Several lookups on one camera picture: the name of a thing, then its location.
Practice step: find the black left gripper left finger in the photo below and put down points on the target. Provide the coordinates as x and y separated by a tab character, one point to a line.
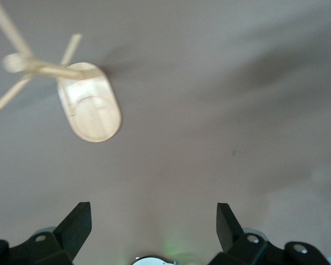
49	248

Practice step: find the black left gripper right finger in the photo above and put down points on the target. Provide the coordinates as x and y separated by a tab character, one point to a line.
251	248

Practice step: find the wooden cup rack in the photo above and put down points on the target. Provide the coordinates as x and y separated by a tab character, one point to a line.
91	110

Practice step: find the brown table cover sheet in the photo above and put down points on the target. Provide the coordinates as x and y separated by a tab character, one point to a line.
209	138

